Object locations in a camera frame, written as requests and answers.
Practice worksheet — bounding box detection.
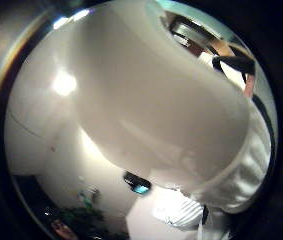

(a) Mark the grey metal round object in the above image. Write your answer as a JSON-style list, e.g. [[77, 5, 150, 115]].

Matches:
[[169, 19, 212, 48]]

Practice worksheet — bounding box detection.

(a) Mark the black device with blue screen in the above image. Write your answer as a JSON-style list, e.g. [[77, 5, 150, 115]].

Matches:
[[123, 171, 152, 196]]

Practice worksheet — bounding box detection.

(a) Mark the white ribbed object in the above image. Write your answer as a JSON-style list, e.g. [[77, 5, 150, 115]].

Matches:
[[152, 195, 205, 232]]

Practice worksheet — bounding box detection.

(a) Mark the small teal object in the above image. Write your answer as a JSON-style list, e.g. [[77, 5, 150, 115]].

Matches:
[[78, 189, 94, 207]]

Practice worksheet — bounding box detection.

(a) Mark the green leafy plant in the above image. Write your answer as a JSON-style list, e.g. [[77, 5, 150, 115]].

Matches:
[[58, 206, 129, 240]]

